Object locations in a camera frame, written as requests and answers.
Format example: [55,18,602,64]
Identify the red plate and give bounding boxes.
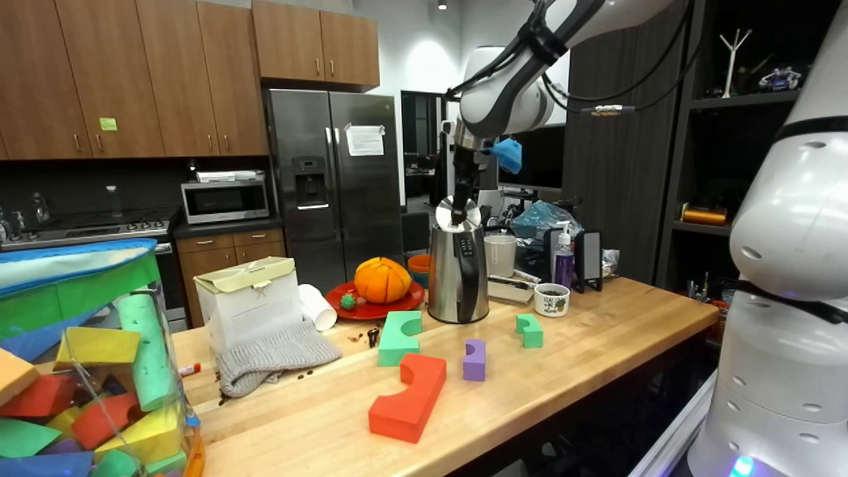
[324,279,429,323]

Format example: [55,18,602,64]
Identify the clear bin of foam blocks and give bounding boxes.
[0,236,206,477]

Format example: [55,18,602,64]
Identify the stainless steel electric kettle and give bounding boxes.
[423,197,492,326]

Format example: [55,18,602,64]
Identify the white branch stand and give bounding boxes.
[716,26,756,101]

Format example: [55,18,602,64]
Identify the white ramekin with beans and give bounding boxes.
[533,281,572,319]

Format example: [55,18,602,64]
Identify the white paper bag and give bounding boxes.
[193,254,303,354]

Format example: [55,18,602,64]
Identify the stainless steel refrigerator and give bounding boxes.
[262,84,406,295]

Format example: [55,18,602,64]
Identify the orange flat box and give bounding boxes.
[679,203,729,228]

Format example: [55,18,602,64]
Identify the upper wooden cabinets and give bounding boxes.
[0,0,382,165]

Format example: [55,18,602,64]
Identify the purple foam block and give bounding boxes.
[461,337,491,383]

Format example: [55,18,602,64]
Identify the large green foam block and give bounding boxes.
[377,307,427,369]

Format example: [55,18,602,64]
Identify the black kitchen stove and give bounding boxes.
[0,215,174,260]

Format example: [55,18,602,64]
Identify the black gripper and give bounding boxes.
[438,120,488,228]

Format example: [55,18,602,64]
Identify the red foam block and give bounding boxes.
[366,352,450,446]

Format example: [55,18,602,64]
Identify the grey knitted cloth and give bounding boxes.
[214,319,344,399]

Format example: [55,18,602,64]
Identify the dark shelving unit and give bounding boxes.
[658,0,848,301]

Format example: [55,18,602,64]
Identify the translucent measuring cup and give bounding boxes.
[483,230,520,281]

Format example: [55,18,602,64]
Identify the orange pumpkin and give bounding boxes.
[353,254,417,307]

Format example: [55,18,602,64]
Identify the lower wooden cabinet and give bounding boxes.
[173,226,290,329]

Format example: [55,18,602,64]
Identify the purple pump bottle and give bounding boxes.
[552,222,578,289]

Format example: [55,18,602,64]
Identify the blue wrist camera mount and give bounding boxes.
[488,134,525,175]

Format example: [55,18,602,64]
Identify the small green foam block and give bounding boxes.
[515,313,547,350]

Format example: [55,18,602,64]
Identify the silver microwave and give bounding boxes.
[178,175,274,228]

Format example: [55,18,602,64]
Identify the white paper notice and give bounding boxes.
[344,121,390,158]

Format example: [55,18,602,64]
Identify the blue plastic bag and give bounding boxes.
[510,199,586,260]

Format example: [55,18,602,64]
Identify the black speaker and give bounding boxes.
[572,230,605,295]

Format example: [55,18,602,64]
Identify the white paper roll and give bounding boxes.
[298,281,340,333]

